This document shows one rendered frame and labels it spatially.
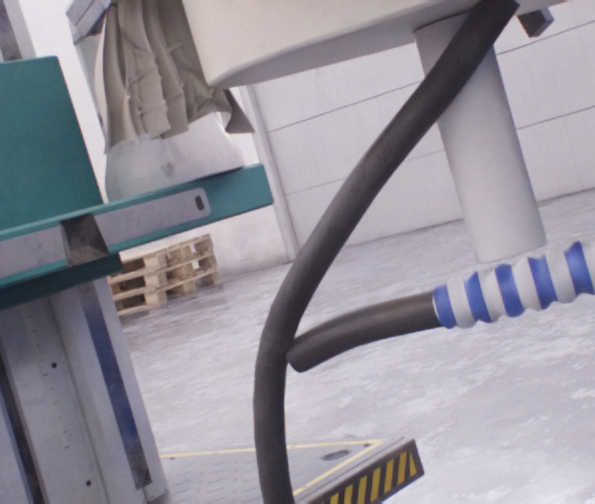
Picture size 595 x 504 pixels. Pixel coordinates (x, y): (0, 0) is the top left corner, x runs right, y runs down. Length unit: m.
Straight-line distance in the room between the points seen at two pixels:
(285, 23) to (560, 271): 0.21
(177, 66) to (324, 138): 9.18
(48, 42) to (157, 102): 11.10
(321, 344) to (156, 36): 0.22
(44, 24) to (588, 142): 5.46
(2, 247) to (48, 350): 0.34
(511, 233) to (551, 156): 8.25
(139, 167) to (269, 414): 0.76
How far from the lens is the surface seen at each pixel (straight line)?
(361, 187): 0.73
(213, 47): 0.70
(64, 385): 1.65
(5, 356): 1.60
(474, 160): 0.74
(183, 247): 9.87
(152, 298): 9.69
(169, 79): 0.77
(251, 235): 10.49
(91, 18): 0.85
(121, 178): 1.54
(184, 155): 1.51
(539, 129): 9.00
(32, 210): 1.55
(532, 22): 1.24
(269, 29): 0.67
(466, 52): 0.71
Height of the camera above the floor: 0.69
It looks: 3 degrees down
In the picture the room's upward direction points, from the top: 16 degrees counter-clockwise
